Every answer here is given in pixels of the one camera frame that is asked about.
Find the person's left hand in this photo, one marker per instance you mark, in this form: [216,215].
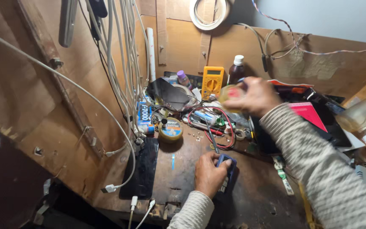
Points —
[208,175]

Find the person's right hand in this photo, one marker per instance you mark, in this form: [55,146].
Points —
[255,95]

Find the person's right fingers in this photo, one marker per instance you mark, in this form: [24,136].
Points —
[233,103]

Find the small clear yellowish bottle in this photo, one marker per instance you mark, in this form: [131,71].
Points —
[232,94]

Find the blue keypad mobile phone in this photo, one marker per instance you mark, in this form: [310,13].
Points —
[226,173]

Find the red and black test leads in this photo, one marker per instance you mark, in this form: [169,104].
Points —
[221,127]

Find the yellow digital multimeter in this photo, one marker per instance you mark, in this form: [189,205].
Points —
[212,82]

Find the white and blue tube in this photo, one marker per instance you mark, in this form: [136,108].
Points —
[206,117]

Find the small tape roll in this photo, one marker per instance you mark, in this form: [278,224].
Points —
[240,134]

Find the brown bottle with white cap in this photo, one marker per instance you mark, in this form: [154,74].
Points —
[236,70]

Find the black tweezers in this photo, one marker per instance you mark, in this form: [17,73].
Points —
[212,136]

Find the small bottle with purple cap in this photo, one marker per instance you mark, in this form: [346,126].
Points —
[183,79]

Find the black shiny plastic sheet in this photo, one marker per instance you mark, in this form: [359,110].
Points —
[168,93]

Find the round yellow solder paste tin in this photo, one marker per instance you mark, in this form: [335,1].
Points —
[170,129]

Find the pink notebook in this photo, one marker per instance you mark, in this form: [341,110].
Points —
[308,114]

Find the green circuit board strip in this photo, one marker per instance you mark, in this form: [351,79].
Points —
[283,175]

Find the blue glue tube box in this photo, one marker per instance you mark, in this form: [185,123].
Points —
[145,115]

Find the roll of white tape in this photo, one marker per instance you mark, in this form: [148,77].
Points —
[208,14]

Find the white plastic pipe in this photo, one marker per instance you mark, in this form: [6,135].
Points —
[151,54]

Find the black smartphone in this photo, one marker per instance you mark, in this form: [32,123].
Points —
[141,167]

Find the clear plastic container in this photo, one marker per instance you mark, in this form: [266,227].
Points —
[361,114]

